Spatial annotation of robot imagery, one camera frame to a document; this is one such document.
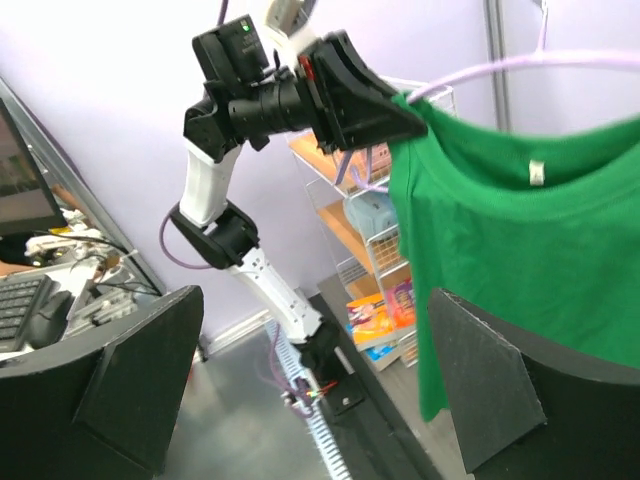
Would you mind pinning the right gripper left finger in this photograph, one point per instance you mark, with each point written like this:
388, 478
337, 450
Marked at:
102, 404

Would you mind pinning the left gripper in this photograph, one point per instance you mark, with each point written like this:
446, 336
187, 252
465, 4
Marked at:
350, 106

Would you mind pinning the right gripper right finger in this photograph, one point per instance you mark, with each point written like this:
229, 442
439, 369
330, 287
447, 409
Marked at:
525, 407

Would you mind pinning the lilac plastic clothes hanger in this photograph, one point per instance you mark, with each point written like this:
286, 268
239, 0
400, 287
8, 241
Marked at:
539, 57

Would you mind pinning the green tank top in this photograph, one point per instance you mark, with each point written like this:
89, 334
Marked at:
540, 231

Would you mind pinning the pink white cube socket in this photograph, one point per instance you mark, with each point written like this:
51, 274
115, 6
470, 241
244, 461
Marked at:
380, 159

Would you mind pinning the black keyboard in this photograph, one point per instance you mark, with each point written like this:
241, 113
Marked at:
20, 300

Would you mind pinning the colourful children's book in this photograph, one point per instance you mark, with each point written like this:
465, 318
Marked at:
382, 326

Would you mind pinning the computer monitor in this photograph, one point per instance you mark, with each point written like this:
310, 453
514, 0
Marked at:
27, 203

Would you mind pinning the white wire shelf rack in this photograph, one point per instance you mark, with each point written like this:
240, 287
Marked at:
365, 265

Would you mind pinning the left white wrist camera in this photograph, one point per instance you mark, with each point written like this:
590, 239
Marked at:
288, 23

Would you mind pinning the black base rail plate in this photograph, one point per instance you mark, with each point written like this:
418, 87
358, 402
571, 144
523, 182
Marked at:
373, 438

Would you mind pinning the white slotted cable duct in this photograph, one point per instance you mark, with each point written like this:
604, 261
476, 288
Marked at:
286, 370

